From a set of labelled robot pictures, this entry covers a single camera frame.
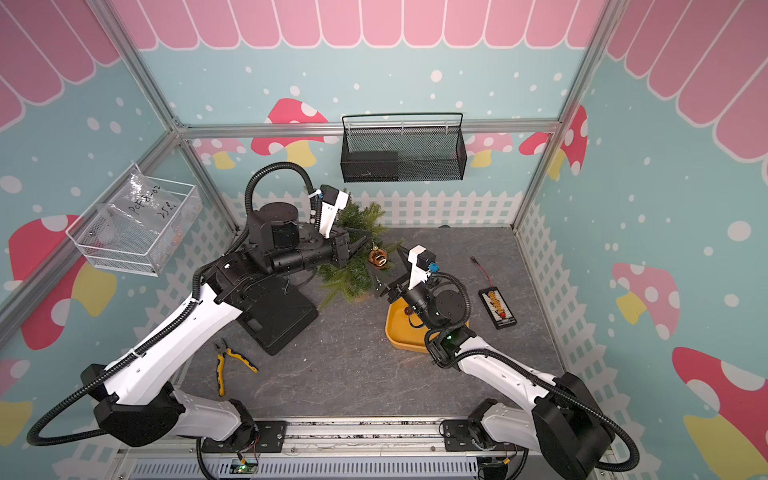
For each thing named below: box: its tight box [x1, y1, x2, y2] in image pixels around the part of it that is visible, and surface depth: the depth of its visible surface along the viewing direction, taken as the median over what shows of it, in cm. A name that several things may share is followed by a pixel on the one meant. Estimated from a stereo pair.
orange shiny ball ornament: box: [368, 246, 388, 268], surface depth 65 cm
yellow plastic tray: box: [385, 297, 440, 353], surface depth 87 cm
